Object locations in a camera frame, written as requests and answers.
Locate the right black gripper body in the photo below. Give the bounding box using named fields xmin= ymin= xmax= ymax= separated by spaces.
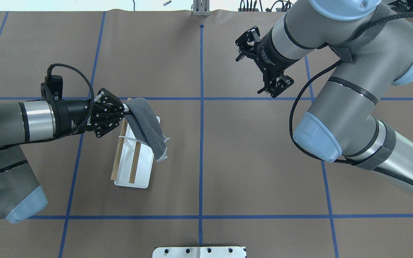
xmin=254 ymin=32 xmax=293 ymax=75

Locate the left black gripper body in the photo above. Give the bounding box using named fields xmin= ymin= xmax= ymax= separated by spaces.
xmin=51 ymin=89 xmax=121 ymax=137

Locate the grey and blue towel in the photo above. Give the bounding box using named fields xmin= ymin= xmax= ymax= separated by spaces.
xmin=124 ymin=98 xmax=170 ymax=162

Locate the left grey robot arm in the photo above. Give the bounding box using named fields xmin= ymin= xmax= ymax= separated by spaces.
xmin=0 ymin=86 xmax=129 ymax=223

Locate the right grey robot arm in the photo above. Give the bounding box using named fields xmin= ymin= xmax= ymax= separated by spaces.
xmin=235 ymin=0 xmax=413 ymax=196

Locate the white towel rack with dowels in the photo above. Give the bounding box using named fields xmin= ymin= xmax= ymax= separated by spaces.
xmin=110 ymin=116 xmax=156 ymax=189

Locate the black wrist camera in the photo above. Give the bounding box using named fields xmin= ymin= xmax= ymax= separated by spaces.
xmin=41 ymin=75 xmax=63 ymax=101

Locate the aluminium frame post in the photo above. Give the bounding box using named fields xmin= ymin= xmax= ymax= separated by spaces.
xmin=191 ymin=0 xmax=211 ymax=17

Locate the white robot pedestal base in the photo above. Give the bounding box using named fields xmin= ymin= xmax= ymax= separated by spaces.
xmin=152 ymin=246 xmax=247 ymax=258

